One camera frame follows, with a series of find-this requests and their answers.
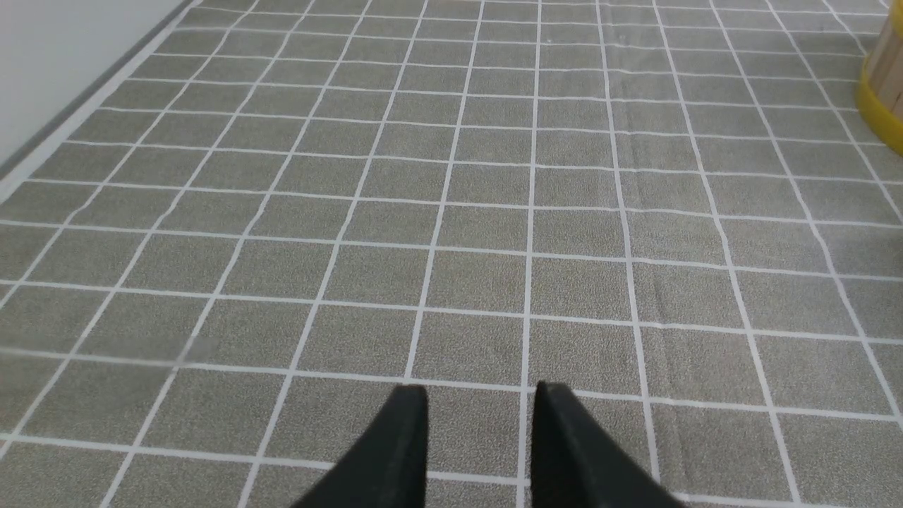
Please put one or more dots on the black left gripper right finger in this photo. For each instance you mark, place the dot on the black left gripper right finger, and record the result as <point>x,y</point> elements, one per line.
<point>575,463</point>

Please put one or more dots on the grey checked tablecloth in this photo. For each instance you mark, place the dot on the grey checked tablecloth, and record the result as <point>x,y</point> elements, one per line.
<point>286,208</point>

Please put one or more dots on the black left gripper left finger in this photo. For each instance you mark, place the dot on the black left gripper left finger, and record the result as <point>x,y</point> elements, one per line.
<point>387,464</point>

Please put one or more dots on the bamboo steamer basket yellow rim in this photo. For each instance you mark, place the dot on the bamboo steamer basket yellow rim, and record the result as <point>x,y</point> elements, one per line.
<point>879,91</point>

